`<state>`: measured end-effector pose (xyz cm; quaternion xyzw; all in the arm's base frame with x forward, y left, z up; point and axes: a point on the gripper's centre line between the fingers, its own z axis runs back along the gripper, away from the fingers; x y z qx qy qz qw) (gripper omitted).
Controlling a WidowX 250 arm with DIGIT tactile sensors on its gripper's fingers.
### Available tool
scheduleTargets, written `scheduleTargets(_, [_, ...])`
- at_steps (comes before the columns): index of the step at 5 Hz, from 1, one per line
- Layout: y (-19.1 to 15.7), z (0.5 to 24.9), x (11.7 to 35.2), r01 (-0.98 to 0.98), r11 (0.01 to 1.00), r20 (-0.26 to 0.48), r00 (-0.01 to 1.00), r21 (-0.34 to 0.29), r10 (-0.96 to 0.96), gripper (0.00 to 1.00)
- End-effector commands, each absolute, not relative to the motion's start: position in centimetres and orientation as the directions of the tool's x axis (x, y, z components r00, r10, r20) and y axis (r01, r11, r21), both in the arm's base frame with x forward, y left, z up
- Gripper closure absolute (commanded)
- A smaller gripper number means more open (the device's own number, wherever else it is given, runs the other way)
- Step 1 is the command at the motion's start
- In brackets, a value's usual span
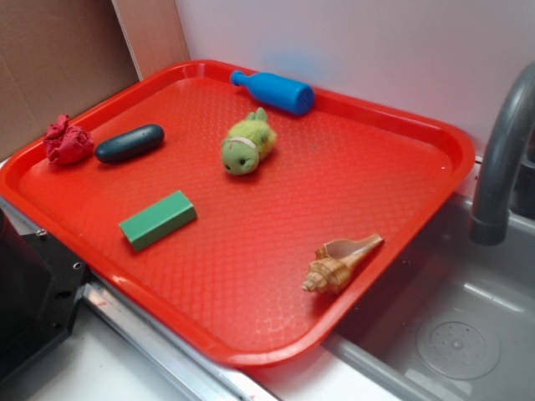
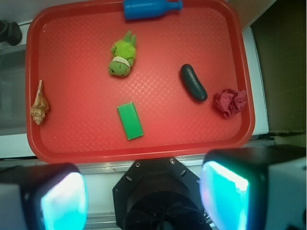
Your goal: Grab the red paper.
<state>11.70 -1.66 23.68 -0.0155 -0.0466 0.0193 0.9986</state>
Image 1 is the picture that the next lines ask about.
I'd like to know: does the red plastic tray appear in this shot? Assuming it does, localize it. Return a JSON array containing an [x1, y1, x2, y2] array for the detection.
[[1, 61, 475, 367]]

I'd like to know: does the green plush toy animal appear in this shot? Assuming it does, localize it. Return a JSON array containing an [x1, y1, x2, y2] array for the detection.
[[221, 107, 278, 176]]

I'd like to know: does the green rectangular block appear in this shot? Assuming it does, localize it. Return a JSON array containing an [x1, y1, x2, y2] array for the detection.
[[119, 191, 197, 251]]

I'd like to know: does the tan spiral seashell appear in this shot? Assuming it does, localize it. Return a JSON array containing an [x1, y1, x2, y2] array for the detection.
[[301, 234, 384, 295]]

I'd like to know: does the blue plastic toy bottle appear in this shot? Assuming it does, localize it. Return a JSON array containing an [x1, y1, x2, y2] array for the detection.
[[230, 71, 315, 115]]

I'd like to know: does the dark blue oval capsule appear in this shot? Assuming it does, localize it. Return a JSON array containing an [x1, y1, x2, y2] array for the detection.
[[94, 124, 165, 164]]

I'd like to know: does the light wooden board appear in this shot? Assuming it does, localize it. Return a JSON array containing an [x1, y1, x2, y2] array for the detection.
[[112, 0, 190, 80]]

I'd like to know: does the crumpled red paper ball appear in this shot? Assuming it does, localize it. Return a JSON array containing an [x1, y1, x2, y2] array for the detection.
[[43, 114, 94, 165]]

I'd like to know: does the grey plastic toy sink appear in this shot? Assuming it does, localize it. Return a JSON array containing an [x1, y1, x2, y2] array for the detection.
[[324, 171, 534, 400]]

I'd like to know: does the grey toy faucet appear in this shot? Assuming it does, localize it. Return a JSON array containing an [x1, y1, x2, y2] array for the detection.
[[469, 63, 534, 246]]

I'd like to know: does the brown cardboard panel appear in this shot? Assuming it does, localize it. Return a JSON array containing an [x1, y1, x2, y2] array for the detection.
[[1, 1, 138, 159]]

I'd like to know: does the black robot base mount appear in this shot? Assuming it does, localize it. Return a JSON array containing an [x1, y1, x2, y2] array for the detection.
[[1, 213, 88, 384]]

